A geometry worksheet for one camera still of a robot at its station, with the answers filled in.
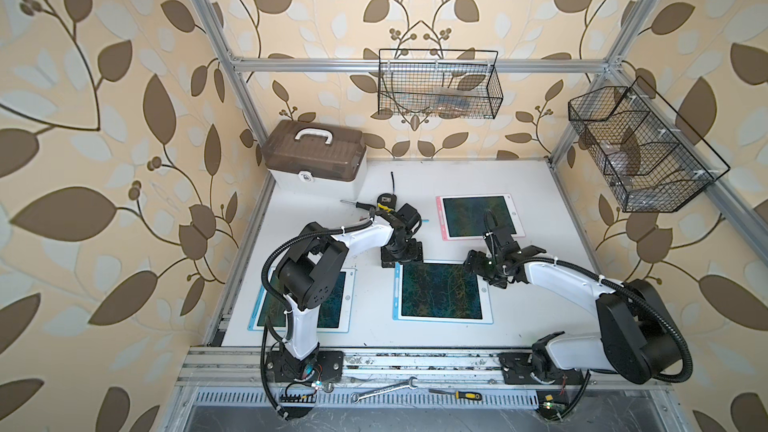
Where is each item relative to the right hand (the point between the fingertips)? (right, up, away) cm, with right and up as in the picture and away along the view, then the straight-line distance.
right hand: (472, 271), depth 90 cm
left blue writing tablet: (-40, -10, -7) cm, 42 cm away
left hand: (-19, +3, +1) cm, 19 cm away
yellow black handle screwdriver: (-8, -24, -19) cm, 32 cm away
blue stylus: (-13, +14, +13) cm, 23 cm away
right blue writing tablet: (-10, -5, -3) cm, 12 cm away
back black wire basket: (-11, +60, +5) cm, 61 cm away
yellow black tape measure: (-26, +21, +15) cm, 37 cm away
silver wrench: (-33, -25, -19) cm, 45 cm away
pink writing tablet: (+1, +15, +11) cm, 19 cm away
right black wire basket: (+40, +33, -17) cm, 54 cm away
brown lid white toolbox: (-49, +35, +4) cm, 60 cm away
